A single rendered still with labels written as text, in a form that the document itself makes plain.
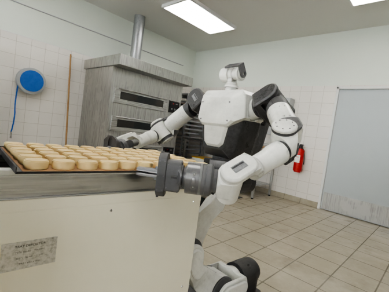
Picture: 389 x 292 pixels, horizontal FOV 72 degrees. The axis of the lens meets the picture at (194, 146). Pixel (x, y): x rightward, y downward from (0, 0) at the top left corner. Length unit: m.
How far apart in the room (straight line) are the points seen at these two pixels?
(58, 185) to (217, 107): 0.73
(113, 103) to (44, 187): 3.73
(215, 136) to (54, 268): 0.77
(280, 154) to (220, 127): 0.42
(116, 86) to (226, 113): 3.41
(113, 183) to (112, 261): 0.22
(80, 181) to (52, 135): 4.40
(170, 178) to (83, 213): 0.24
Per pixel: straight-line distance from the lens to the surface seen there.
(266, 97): 1.08
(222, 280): 1.43
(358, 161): 4.95
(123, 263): 0.87
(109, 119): 4.36
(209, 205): 1.16
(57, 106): 5.11
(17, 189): 0.70
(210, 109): 1.21
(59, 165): 0.69
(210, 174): 0.70
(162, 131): 1.46
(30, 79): 4.86
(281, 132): 0.84
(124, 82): 4.49
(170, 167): 0.72
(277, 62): 5.68
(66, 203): 0.73
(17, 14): 5.11
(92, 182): 0.74
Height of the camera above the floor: 1.04
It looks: 3 degrees down
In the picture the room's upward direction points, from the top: 8 degrees clockwise
